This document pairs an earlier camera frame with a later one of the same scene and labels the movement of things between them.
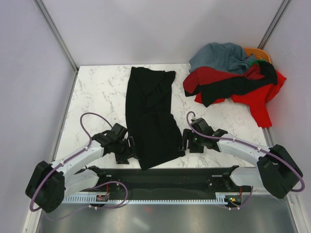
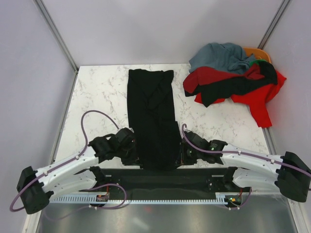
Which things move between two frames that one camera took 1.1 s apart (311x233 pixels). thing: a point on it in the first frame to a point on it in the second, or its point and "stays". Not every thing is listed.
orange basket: (258, 53) stays
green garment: (257, 61) stays
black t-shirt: (157, 135) stays
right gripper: (195, 149) to (185, 160)
